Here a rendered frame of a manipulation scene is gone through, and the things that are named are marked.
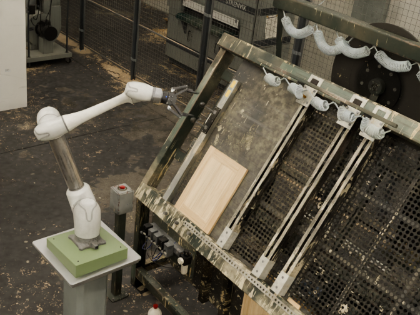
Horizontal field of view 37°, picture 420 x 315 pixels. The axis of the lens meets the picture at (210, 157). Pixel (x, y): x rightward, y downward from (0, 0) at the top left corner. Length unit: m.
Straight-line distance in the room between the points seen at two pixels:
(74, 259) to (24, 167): 2.76
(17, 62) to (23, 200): 2.17
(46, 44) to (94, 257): 5.63
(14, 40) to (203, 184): 3.90
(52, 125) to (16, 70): 4.01
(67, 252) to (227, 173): 1.12
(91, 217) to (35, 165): 2.73
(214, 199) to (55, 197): 2.28
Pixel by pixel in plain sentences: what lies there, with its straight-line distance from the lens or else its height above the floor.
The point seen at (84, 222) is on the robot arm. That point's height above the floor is 1.00.
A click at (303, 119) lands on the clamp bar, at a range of 3.79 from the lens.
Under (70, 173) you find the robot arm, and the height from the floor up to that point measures 1.21.
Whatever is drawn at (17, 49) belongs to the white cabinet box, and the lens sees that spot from 7.50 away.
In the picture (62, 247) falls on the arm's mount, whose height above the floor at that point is 0.83.
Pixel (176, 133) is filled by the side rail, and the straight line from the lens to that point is 4.37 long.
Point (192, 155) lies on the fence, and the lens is 4.22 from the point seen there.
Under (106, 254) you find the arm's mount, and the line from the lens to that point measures 3.84.
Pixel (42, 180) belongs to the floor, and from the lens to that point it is 6.22.
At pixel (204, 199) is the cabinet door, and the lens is 4.08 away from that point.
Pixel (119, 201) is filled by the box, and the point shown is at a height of 0.87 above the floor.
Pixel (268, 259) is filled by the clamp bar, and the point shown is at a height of 1.03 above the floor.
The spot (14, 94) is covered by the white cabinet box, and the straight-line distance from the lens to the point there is 7.67.
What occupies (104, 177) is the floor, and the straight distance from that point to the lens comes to 6.28.
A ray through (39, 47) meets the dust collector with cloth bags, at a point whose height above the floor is 0.22.
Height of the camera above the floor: 3.14
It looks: 27 degrees down
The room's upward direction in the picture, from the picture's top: 8 degrees clockwise
